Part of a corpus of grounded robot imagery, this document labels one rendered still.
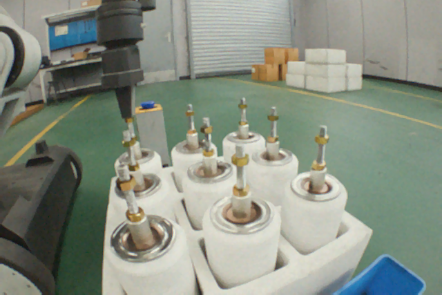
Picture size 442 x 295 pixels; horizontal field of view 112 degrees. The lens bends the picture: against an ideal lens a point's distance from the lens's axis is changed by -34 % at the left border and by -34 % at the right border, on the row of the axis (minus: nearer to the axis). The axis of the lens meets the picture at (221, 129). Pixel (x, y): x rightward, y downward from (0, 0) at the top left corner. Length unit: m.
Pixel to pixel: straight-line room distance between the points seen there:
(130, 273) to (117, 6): 0.37
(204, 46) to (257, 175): 5.26
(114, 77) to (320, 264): 0.40
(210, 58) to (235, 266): 5.44
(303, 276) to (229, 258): 0.10
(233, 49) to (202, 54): 0.86
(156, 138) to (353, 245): 0.50
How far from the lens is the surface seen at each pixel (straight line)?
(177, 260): 0.24
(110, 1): 0.41
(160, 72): 5.36
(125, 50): 0.39
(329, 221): 0.32
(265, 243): 0.26
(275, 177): 0.38
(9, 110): 0.70
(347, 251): 0.35
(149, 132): 0.59
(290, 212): 0.32
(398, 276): 0.46
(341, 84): 3.10
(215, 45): 5.66
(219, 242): 0.25
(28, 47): 0.58
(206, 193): 0.34
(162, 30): 5.44
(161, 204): 0.34
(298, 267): 0.31
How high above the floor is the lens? 0.43
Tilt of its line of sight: 18 degrees down
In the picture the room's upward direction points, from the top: 3 degrees counter-clockwise
